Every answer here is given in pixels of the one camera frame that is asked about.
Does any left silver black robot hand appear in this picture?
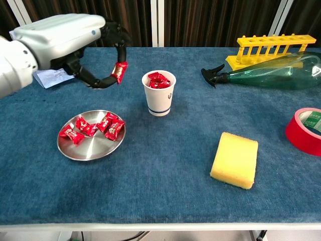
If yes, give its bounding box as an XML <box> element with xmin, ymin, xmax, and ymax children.
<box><xmin>12</xmin><ymin>14</ymin><xmax>131</xmax><ymax>89</ymax></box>

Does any round stainless steel plate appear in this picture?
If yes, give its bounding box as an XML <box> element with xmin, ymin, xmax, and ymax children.
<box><xmin>57</xmin><ymin>109</ymin><xmax>126</xmax><ymax>161</ymax></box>

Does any white paper cup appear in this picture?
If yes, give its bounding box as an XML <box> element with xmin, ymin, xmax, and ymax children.
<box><xmin>141</xmin><ymin>70</ymin><xmax>177</xmax><ymax>116</ymax></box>

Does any white blue snack bag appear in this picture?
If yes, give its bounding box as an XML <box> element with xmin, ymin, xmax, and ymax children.
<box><xmin>9</xmin><ymin>30</ymin><xmax>75</xmax><ymax>89</ymax></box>

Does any dark brown curtain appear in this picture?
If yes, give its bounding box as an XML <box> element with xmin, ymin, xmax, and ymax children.
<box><xmin>0</xmin><ymin>0</ymin><xmax>321</xmax><ymax>48</ymax></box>

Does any blue table cloth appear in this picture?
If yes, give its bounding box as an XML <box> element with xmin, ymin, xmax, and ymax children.
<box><xmin>0</xmin><ymin>47</ymin><xmax>321</xmax><ymax>225</ymax></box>

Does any yellow test tube rack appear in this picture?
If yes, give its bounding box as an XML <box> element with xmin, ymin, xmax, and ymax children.
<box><xmin>225</xmin><ymin>34</ymin><xmax>316</xmax><ymax>71</ymax></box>

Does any white table leg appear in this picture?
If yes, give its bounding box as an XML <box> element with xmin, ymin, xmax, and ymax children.
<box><xmin>59</xmin><ymin>230</ymin><xmax>74</xmax><ymax>241</ymax></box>

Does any green spray bottle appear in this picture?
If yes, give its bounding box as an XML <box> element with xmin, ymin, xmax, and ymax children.
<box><xmin>200</xmin><ymin>52</ymin><xmax>321</xmax><ymax>90</ymax></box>

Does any yellow sponge block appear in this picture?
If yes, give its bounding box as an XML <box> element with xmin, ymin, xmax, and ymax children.
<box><xmin>209</xmin><ymin>132</ymin><xmax>259</xmax><ymax>190</ymax></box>

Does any red tape roll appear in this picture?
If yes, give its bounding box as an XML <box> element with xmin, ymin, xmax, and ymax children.
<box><xmin>285</xmin><ymin>107</ymin><xmax>321</xmax><ymax>157</ymax></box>

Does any white slanted frame post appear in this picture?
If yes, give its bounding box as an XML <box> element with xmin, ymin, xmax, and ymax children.
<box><xmin>6</xmin><ymin>0</ymin><xmax>32</xmax><ymax>26</ymax></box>
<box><xmin>272</xmin><ymin>0</ymin><xmax>296</xmax><ymax>38</ymax></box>

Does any white upright frame post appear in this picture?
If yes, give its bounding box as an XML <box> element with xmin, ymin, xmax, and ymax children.
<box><xmin>150</xmin><ymin>0</ymin><xmax>165</xmax><ymax>48</ymax></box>

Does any black cable under table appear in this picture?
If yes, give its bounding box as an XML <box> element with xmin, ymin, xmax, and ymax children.
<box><xmin>117</xmin><ymin>230</ymin><xmax>151</xmax><ymax>241</ymax></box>

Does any white table frame edge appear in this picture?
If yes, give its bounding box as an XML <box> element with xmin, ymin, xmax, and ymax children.
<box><xmin>0</xmin><ymin>222</ymin><xmax>321</xmax><ymax>233</ymax></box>

